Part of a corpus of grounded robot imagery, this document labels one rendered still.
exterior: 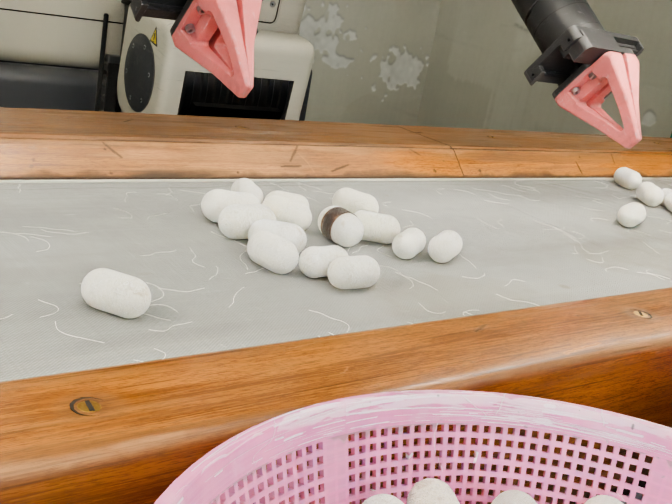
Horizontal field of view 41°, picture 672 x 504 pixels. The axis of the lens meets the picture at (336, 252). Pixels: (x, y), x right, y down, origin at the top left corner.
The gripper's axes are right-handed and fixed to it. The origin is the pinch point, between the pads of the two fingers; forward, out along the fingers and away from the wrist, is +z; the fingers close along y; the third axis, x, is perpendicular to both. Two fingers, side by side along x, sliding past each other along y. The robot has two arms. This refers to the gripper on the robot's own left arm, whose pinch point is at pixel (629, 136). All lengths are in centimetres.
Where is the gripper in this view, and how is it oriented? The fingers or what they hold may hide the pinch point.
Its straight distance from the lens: 82.5
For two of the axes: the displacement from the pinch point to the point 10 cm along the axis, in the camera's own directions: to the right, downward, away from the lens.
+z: 3.6, 8.5, -3.8
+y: 7.7, -0.4, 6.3
